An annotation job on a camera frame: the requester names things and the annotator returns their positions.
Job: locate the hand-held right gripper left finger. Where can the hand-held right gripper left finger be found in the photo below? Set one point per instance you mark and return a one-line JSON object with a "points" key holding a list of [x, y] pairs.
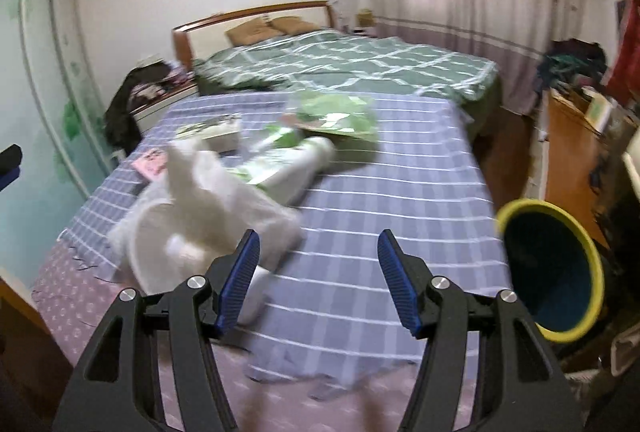
{"points": [[240, 282]]}

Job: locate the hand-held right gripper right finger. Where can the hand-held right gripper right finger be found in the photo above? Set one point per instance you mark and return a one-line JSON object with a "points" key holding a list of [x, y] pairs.
{"points": [[395, 277]]}

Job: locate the leaf print wardrobe door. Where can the leaf print wardrobe door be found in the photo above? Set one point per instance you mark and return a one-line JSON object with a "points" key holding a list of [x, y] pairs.
{"points": [[45, 102]]}

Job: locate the wooden side desk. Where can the wooden side desk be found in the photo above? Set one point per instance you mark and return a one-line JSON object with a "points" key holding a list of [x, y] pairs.
{"points": [[567, 152]]}

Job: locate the wooden bed headboard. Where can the wooden bed headboard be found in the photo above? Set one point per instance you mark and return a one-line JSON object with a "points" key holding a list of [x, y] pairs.
{"points": [[200, 32]]}

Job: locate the green framed card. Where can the green framed card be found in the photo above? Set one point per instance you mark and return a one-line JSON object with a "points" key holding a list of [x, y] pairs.
{"points": [[600, 112]]}

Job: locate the pink paper packet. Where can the pink paper packet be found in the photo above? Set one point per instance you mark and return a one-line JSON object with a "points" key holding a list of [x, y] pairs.
{"points": [[151, 162]]}

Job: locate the black hanging garment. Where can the black hanging garment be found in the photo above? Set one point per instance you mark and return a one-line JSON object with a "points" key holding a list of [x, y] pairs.
{"points": [[122, 107]]}

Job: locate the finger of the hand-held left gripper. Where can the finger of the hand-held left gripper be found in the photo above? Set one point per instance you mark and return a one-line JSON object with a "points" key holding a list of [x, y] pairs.
{"points": [[10, 160]]}

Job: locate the pink patterned cloth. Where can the pink patterned cloth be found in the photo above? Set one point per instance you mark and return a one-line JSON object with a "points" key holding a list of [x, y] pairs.
{"points": [[70, 307]]}

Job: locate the pile of dark clothes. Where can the pile of dark clothes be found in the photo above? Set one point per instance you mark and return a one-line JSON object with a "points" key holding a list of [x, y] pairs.
{"points": [[572, 60]]}

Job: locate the white plastic bag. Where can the white plastic bag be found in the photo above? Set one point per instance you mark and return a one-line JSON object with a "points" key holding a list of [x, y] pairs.
{"points": [[200, 197]]}

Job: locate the white bedside cabinet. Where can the white bedside cabinet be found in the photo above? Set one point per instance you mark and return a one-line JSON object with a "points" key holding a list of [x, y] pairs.
{"points": [[160, 105]]}

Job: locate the bed with green quilt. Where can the bed with green quilt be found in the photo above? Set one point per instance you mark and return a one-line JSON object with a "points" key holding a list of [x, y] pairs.
{"points": [[360, 57]]}

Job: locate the tissue box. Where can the tissue box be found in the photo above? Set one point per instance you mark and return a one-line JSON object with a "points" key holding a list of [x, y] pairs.
{"points": [[365, 18]]}

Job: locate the white green label bottle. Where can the white green label bottle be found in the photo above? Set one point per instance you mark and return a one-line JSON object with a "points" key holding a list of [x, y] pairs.
{"points": [[295, 167]]}

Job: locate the yellow rimmed dark bin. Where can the yellow rimmed dark bin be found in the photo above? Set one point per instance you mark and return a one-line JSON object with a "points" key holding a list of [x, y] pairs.
{"points": [[550, 272]]}

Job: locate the brown pillow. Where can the brown pillow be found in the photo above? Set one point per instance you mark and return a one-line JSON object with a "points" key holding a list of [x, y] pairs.
{"points": [[247, 32], [295, 24]]}

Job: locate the green white carton box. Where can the green white carton box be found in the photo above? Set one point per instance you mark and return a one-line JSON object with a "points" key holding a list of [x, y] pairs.
{"points": [[215, 132]]}

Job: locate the clear plastic bottle green label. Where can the clear plastic bottle green label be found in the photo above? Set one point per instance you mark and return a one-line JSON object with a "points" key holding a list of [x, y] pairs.
{"points": [[340, 117]]}

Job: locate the brown wooden board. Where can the brown wooden board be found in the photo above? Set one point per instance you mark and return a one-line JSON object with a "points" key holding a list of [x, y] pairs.
{"points": [[30, 347]]}

